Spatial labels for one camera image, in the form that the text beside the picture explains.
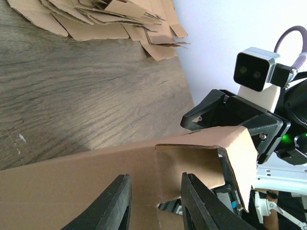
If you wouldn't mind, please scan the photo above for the stack of flat cardboard sheets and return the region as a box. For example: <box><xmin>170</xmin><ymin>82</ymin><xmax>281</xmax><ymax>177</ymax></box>
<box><xmin>8</xmin><ymin>0</ymin><xmax>188</xmax><ymax>61</ymax></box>

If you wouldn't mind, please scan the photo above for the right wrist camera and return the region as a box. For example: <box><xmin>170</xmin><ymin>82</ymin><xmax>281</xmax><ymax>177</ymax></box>
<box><xmin>234</xmin><ymin>47</ymin><xmax>306</xmax><ymax>112</ymax></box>

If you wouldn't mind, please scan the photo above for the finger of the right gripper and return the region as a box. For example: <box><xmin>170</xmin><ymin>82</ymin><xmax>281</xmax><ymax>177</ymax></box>
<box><xmin>180</xmin><ymin>89</ymin><xmax>232</xmax><ymax>131</ymax></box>

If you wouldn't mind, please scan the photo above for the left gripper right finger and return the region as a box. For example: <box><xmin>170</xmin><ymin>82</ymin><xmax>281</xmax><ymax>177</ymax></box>
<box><xmin>181</xmin><ymin>172</ymin><xmax>254</xmax><ymax>230</ymax></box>

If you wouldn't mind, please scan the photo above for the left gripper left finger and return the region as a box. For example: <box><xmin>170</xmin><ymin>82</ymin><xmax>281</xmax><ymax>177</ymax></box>
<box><xmin>63</xmin><ymin>174</ymin><xmax>132</xmax><ymax>230</ymax></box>

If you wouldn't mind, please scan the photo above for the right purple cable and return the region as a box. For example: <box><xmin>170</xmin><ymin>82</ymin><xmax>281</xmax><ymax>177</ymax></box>
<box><xmin>274</xmin><ymin>25</ymin><xmax>307</xmax><ymax>72</ymax></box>

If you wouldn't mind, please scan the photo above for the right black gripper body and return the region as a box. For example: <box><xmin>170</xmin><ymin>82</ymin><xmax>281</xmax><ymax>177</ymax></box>
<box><xmin>200</xmin><ymin>95</ymin><xmax>291</xmax><ymax>164</ymax></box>

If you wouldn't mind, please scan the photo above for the brown cardboard box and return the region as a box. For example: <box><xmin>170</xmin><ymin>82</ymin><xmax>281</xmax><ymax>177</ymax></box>
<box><xmin>0</xmin><ymin>126</ymin><xmax>257</xmax><ymax>230</ymax></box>

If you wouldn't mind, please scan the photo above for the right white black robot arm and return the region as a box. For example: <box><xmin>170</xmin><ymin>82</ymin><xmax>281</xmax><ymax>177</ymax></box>
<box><xmin>180</xmin><ymin>72</ymin><xmax>307</xmax><ymax>165</ymax></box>

